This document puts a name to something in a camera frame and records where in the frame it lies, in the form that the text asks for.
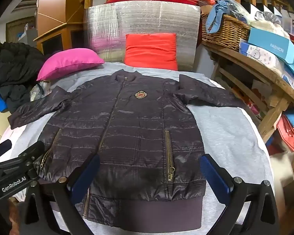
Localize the dark quilted zip jacket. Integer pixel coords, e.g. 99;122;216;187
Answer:
8;70;244;228

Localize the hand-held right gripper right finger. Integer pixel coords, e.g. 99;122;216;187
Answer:
200;154;280;235

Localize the silver foil insulation mat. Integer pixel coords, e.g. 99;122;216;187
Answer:
84;1;201;71

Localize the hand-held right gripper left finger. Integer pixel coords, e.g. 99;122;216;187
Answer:
24;153;101;235

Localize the white printed box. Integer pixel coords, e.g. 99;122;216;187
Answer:
239;40;294;89

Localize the black padded coat pile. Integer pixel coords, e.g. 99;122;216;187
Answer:
0;42;48;114

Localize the blue cardboard box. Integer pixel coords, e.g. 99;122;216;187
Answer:
247;27;294;79

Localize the wicker basket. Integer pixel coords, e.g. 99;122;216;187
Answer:
200;12;251;52

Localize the wooden shelf unit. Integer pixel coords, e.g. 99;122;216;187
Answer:
201;40;294;142

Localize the grey knit blanket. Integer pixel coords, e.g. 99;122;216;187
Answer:
5;61;272;235

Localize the clear plastic bag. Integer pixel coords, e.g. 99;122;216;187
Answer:
29;80;52;102

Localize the red pillow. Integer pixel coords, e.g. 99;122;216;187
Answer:
124;33;178;71

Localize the stack of red cloths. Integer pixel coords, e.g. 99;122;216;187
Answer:
276;108;294;155

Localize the pale pink sheet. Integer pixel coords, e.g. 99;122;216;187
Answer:
0;125;24;150

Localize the wooden cabinet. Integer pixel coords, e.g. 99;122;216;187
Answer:
33;0;89;54

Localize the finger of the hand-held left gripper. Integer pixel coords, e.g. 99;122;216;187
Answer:
18;141;45;163
0;139;13;159

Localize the light blue cloth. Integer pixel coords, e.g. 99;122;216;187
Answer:
206;0;238;33

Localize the magenta pillow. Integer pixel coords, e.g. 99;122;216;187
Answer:
36;48;105;82

